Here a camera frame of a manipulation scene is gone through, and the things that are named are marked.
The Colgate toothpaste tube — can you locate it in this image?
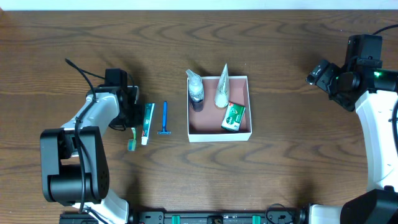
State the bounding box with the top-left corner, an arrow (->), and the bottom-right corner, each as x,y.
141,103 -> 155,146

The green white toothbrush with cap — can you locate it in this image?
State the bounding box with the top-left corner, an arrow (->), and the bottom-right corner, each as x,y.
127,128 -> 137,151

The blue disposable razor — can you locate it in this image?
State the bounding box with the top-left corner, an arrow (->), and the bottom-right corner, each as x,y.
157,101 -> 171,135

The white cosmetic tube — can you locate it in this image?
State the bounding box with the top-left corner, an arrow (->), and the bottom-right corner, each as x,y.
215,63 -> 229,108

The green soap packet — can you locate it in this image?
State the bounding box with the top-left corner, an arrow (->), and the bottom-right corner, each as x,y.
221,103 -> 246,132

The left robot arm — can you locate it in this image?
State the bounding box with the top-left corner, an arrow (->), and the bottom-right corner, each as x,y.
40,85 -> 139,223

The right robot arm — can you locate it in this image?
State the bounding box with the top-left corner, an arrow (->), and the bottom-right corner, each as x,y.
306,60 -> 397,223

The clear spray bottle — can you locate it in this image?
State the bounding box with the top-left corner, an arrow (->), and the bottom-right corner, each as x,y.
186,70 -> 205,112

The white box with pink interior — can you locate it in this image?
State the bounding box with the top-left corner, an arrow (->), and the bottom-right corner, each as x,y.
187,76 -> 252,142

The black mounting rail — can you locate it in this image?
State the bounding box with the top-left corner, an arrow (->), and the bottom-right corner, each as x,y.
58,210 -> 307,224

